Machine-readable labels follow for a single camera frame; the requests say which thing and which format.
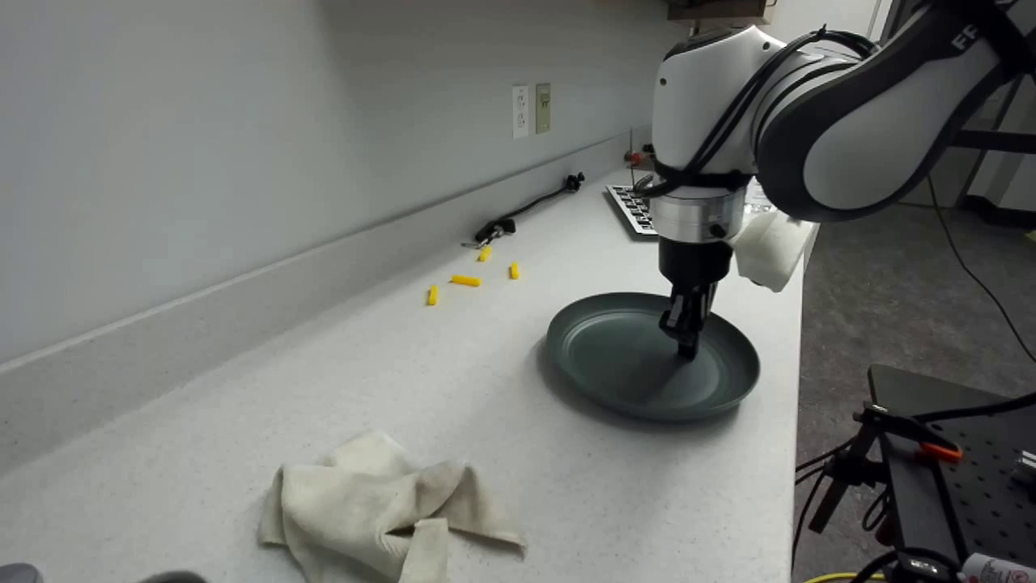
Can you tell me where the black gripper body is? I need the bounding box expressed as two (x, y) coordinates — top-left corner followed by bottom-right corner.
(656, 240), (729, 321)

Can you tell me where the dark green round plate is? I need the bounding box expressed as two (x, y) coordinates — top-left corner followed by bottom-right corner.
(541, 287), (763, 429)

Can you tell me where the cream cloth towel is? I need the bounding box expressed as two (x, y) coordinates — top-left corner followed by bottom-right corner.
(256, 429), (528, 583)

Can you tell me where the black breadboard table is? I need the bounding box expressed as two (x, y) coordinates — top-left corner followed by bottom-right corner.
(866, 363), (1036, 570)

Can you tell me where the white item with label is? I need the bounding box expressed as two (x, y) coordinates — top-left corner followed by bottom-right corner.
(955, 549), (1036, 583)

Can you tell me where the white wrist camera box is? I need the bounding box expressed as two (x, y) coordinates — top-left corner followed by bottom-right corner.
(731, 180), (824, 295)

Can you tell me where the black power cable with plug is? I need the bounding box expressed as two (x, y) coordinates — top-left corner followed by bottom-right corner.
(468, 170), (589, 251)

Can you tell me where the black clamp mount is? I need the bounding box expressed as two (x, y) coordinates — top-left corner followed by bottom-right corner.
(792, 416), (903, 538)

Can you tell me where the beige wall outlet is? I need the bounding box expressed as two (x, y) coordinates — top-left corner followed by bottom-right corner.
(530, 78), (557, 136)

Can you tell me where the white wall outlet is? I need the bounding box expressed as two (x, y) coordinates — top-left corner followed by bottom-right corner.
(508, 80), (533, 142)

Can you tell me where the red handled tool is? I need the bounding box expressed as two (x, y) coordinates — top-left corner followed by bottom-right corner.
(855, 403), (968, 468)

